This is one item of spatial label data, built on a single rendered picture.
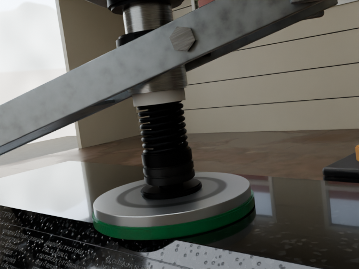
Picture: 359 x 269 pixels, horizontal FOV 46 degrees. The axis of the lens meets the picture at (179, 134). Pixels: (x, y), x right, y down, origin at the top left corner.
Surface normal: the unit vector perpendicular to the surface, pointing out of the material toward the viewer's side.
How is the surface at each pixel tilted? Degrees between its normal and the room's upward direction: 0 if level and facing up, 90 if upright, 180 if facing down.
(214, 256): 45
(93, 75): 90
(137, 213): 0
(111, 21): 90
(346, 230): 0
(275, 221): 0
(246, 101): 90
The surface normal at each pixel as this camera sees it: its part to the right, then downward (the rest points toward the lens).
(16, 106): -0.22, 0.14
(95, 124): 0.74, -0.02
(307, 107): -0.66, 0.17
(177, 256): -0.55, -0.58
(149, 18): 0.07, 0.11
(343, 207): -0.13, -0.99
